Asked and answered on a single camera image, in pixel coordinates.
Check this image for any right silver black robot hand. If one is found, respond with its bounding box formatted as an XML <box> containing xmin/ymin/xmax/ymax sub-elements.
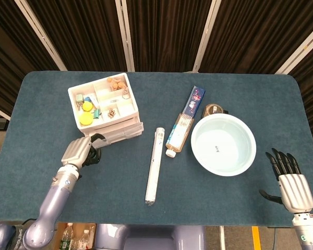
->
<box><xmin>259</xmin><ymin>147</ymin><xmax>313</xmax><ymax>214</ymax></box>

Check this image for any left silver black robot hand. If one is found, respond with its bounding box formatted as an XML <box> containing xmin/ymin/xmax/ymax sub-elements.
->
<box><xmin>61</xmin><ymin>133</ymin><xmax>107</xmax><ymax>168</ymax></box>

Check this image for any white drawer organizer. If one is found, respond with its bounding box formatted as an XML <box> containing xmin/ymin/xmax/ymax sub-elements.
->
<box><xmin>67</xmin><ymin>72</ymin><xmax>145</xmax><ymax>149</ymax></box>

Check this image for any large yellow round disc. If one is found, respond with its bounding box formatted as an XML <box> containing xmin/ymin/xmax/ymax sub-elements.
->
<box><xmin>79</xmin><ymin>112</ymin><xmax>94</xmax><ymax>126</ymax></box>

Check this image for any blue table cloth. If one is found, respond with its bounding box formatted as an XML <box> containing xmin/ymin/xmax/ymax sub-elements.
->
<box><xmin>0</xmin><ymin>70</ymin><xmax>313</xmax><ymax>228</ymax></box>

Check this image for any small white tube blue cap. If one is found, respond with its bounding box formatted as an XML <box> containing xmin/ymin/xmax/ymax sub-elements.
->
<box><xmin>85</xmin><ymin>95</ymin><xmax>101</xmax><ymax>109</ymax></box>

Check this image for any pile of cork stoppers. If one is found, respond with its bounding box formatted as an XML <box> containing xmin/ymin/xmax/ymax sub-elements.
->
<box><xmin>106</xmin><ymin>77</ymin><xmax>128</xmax><ymax>91</ymax></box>

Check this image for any long white tube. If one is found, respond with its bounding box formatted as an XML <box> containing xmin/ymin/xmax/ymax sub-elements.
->
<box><xmin>145</xmin><ymin>127</ymin><xmax>164</xmax><ymax>207</ymax></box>

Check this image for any white table leg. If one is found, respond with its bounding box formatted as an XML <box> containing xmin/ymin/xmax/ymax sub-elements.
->
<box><xmin>219</xmin><ymin>226</ymin><xmax>226</xmax><ymax>250</ymax></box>

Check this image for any light blue plastic basin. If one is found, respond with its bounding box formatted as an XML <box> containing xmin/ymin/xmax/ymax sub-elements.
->
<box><xmin>190</xmin><ymin>113</ymin><xmax>257</xmax><ymax>177</ymax></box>

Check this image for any brown cardboard box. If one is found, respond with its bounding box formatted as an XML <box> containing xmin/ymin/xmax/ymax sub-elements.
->
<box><xmin>53</xmin><ymin>222</ymin><xmax>97</xmax><ymax>250</ymax></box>

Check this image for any toothpaste tube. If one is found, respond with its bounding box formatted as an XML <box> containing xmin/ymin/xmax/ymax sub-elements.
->
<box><xmin>165</xmin><ymin>113</ymin><xmax>194</xmax><ymax>157</ymax></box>

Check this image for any lavender robot torso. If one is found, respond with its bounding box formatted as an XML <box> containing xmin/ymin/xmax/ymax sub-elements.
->
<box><xmin>94</xmin><ymin>223</ymin><xmax>207</xmax><ymax>250</ymax></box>

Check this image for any round brown tape measure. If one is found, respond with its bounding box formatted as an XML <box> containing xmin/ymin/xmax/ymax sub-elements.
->
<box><xmin>202</xmin><ymin>103</ymin><xmax>229</xmax><ymax>118</ymax></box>

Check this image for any long blue printed box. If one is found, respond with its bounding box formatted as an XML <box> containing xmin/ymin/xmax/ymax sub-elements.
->
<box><xmin>182</xmin><ymin>85</ymin><xmax>206</xmax><ymax>118</ymax></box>

